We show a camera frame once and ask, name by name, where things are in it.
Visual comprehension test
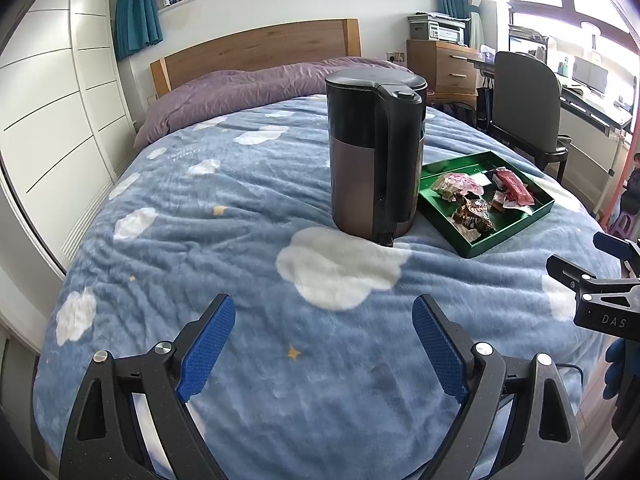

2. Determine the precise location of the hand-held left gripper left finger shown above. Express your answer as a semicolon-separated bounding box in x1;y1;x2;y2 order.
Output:
60;294;237;480

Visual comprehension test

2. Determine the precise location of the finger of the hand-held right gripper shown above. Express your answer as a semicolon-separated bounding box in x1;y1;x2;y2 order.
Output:
546;254;601;293
593;232;640;261

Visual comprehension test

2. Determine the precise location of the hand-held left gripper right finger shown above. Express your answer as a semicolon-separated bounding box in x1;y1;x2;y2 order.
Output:
411;294;586;480

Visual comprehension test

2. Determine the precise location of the green tray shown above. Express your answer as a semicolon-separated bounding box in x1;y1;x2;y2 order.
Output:
417;150;556;260

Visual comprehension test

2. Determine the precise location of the red and white sausage packet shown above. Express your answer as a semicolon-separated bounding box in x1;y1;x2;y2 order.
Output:
495;169;535;206

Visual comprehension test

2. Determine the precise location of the brown snack packet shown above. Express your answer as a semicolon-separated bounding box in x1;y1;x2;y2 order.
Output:
452;198;496;233

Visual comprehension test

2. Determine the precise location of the pink character snack packet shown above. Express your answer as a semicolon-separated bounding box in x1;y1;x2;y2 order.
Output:
442;172;485;198

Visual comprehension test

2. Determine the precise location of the person's right hand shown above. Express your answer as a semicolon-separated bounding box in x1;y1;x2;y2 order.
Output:
604;337;640;401

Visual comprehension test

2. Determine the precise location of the purple plastic stool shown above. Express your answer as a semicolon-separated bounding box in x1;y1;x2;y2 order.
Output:
607;210;640;241

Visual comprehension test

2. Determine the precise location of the blue cloud blanket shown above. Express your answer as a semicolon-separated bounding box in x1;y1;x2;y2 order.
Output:
37;95;621;471

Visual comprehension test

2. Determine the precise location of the white desk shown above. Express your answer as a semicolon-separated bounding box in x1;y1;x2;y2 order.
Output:
467;55;635;136

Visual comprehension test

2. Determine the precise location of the dark grey chair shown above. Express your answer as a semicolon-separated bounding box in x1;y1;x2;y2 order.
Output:
487;51;572;181

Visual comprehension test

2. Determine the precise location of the black bag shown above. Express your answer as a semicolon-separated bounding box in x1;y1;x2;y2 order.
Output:
475;87;496;133

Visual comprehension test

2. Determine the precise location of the black and brown electric kettle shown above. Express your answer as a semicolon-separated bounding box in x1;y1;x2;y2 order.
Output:
325;71;428;247

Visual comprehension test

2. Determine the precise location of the wooden dresser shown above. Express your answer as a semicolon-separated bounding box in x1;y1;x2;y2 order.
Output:
406;39;480;106

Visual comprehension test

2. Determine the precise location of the purple pillow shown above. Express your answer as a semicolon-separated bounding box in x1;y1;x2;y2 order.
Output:
134;58;408;150

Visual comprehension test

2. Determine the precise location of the grey printer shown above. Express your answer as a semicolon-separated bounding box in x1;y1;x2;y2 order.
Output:
407;12;472;45

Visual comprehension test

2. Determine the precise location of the white wardrobe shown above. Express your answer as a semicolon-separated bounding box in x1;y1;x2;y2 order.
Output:
0;0;138;286

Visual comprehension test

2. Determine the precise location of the wooden headboard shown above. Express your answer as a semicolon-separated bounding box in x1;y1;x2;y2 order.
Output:
150;19;362;101

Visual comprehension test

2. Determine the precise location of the thin dark cable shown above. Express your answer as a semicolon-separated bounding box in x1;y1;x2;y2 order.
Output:
555;362;586;391

